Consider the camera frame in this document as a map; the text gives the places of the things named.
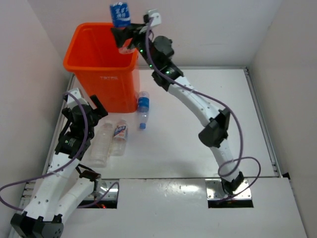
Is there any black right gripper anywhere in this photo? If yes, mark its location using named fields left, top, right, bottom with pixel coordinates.
left=110, top=23, right=157, bottom=71

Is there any blue label bottle blue cap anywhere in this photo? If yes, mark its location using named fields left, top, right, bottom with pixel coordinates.
left=137, top=91, right=150, bottom=130

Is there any bottle with orange white label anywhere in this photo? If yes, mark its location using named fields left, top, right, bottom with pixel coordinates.
left=110, top=119, right=128, bottom=156

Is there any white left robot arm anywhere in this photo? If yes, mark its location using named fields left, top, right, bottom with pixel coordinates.
left=10, top=91, right=108, bottom=238

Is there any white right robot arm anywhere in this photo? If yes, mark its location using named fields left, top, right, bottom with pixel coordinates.
left=110, top=24, right=244, bottom=195

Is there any orange plastic bin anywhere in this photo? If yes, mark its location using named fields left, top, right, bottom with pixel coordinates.
left=63, top=22, right=140, bottom=113

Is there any clear unlabelled plastic bottle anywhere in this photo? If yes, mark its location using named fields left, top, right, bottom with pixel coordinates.
left=90, top=122, right=113, bottom=168

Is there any white front cover panel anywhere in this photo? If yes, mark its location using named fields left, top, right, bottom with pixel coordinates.
left=53, top=178, right=306, bottom=238

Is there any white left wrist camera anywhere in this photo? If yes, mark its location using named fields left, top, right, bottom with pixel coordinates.
left=64, top=88, right=88, bottom=109

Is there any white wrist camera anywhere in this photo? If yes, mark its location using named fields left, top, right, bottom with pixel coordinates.
left=64, top=88, right=88, bottom=109
left=143, top=9, right=162, bottom=27

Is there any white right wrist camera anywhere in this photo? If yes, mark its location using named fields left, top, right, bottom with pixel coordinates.
left=143, top=9, right=162, bottom=27

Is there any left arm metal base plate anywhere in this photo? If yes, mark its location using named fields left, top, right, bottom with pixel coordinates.
left=94, top=179, right=119, bottom=202

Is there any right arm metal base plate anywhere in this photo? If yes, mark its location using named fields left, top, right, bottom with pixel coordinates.
left=205, top=178, right=252, bottom=201

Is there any aluminium table edge rail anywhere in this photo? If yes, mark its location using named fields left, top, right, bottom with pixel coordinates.
left=243, top=67, right=282, bottom=178

